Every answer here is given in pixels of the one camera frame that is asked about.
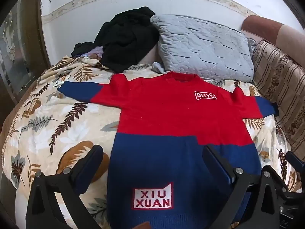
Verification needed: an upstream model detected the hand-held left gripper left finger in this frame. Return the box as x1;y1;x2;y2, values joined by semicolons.
26;144;104;229

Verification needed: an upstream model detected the pink brown bolster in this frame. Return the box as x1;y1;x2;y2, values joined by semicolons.
241;15;305;53

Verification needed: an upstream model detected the black clothes pile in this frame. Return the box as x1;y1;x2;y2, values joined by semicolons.
71;6;160;73

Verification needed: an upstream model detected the leaf print blanket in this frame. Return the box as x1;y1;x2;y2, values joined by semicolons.
1;55;303;229

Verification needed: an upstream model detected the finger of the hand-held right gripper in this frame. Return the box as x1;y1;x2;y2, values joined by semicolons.
285;151;305;173

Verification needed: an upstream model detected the purple cloth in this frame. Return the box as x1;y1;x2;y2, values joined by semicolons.
82;46;105;61

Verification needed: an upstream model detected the wooden framed glass door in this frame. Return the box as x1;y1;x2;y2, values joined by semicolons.
0;0;51;101

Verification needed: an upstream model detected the grey quilted pillow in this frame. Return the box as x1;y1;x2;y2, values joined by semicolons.
150;14;256;83

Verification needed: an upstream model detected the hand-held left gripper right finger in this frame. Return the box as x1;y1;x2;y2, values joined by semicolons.
202;144;292;229

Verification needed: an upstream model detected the red and blue knit sweater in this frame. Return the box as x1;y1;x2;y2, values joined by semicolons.
57;71;279;229

